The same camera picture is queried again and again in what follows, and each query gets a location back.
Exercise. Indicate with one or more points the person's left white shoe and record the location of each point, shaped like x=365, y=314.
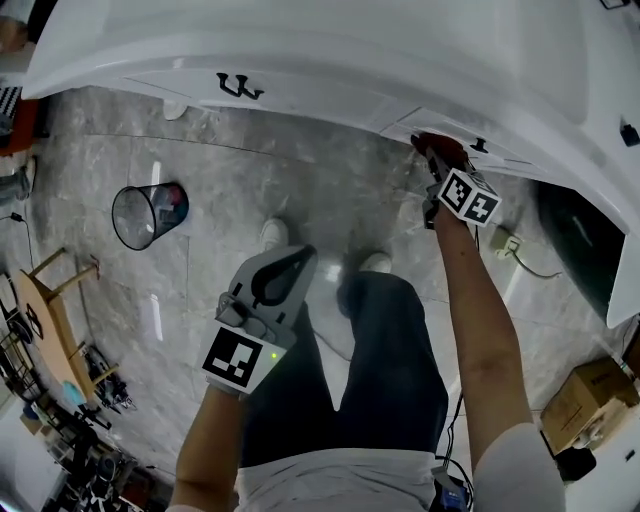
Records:
x=274, y=232

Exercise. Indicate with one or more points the large cardboard box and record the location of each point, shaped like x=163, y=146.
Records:
x=585, y=400

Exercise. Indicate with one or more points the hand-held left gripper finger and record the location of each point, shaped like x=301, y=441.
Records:
x=300, y=300
x=245, y=285

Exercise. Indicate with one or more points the orange stand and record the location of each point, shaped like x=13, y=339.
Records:
x=25, y=130

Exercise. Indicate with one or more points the small black block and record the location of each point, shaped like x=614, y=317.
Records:
x=629, y=132

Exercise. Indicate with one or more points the black mesh trash bin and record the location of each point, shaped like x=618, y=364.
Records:
x=145, y=215

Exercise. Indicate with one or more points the black and white small device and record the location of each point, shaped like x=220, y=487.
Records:
x=614, y=3

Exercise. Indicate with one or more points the small teal object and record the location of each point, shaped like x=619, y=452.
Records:
x=71, y=392

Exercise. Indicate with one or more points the dark green basin pedestal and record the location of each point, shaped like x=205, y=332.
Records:
x=575, y=240

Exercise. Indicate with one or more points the red-brown knitted cloth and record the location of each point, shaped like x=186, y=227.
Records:
x=445, y=147

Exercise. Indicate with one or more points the person's right white shoe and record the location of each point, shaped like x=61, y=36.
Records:
x=375, y=262

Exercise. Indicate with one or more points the pile of black equipment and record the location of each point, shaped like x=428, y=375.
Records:
x=75, y=450

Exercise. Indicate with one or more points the small black plastic part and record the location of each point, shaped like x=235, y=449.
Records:
x=479, y=145

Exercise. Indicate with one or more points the person's right forearm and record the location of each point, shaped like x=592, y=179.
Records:
x=480, y=325

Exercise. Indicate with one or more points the white vanity cabinet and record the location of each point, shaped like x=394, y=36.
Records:
x=310, y=107

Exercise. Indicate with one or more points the white power strip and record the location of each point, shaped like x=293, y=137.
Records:
x=505, y=241

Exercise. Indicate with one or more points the white freestanding basin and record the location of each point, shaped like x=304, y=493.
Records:
x=625, y=280

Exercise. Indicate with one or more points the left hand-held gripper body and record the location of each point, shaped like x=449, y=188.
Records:
x=240, y=357

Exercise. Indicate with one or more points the person's left forearm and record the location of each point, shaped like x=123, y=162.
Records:
x=210, y=450

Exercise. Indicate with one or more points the white washbasin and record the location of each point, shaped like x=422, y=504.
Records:
x=325, y=40

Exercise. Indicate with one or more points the wooden oval table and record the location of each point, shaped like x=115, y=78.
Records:
x=50, y=320

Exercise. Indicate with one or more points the black pouch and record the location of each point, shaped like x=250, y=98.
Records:
x=575, y=465

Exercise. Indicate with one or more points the person's dark trousers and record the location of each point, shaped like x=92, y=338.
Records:
x=390, y=360

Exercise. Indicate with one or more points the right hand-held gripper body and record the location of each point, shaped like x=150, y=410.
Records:
x=467, y=195

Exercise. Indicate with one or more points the person's light grey shirt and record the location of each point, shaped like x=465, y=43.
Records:
x=325, y=480

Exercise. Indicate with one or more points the person's left hand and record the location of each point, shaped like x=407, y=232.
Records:
x=227, y=389

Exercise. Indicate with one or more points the person's white shoe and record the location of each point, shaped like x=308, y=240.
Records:
x=375, y=262
x=274, y=232
x=175, y=110

